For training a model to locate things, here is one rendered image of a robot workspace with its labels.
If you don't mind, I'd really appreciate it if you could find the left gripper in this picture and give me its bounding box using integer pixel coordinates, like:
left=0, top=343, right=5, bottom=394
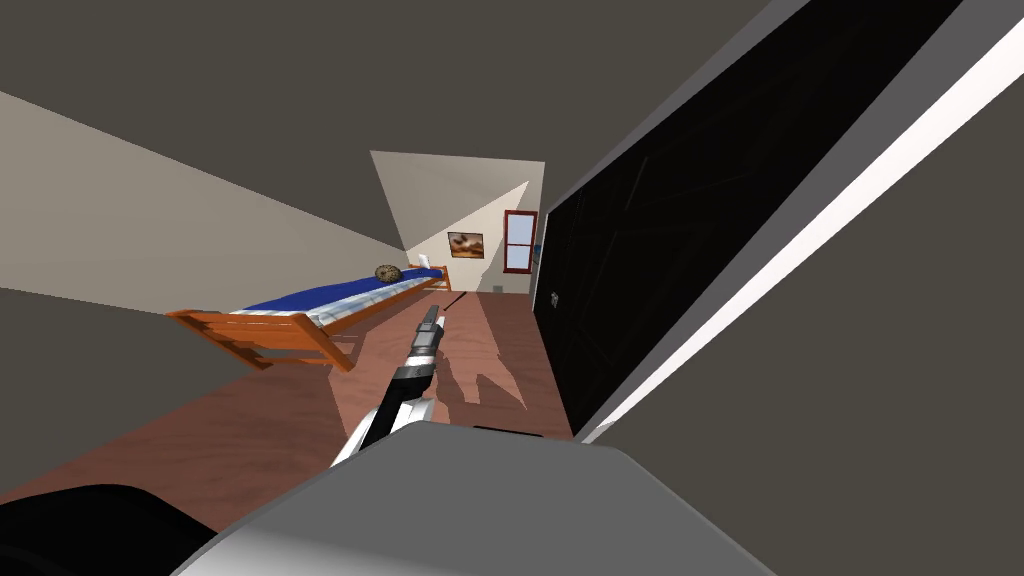
left=407, top=303, right=447, bottom=361

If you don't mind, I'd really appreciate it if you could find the wooden bed with blue cover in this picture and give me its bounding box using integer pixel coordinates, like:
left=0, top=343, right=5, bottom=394
left=164, top=263, right=454, bottom=375

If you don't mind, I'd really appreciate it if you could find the red framed window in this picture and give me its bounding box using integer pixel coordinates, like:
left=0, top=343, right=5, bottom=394
left=502, top=208, right=540, bottom=276

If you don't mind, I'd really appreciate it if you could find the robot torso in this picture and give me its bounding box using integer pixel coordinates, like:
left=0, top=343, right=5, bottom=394
left=170, top=420, right=779, bottom=576

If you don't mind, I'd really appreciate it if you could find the brown framed wall picture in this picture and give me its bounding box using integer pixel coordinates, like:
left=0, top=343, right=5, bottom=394
left=446, top=231, right=487, bottom=261

